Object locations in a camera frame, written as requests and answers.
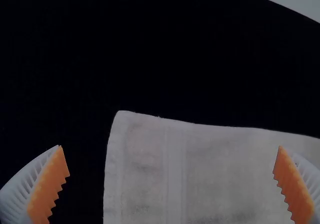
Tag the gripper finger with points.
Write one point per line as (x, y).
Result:
(295, 191)
(37, 191)

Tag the pale towel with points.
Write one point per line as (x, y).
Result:
(200, 174)

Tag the black mat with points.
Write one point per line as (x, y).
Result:
(125, 46)

